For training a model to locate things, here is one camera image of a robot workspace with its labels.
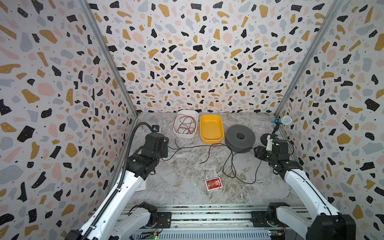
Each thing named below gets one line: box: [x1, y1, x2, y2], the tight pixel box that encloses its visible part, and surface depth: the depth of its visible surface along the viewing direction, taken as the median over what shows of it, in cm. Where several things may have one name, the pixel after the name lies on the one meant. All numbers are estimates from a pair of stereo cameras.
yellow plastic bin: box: [200, 114, 225, 145], surface depth 115 cm
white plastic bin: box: [173, 109, 199, 139], surface depth 115 cm
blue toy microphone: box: [271, 116, 293, 125], surface depth 86 cm
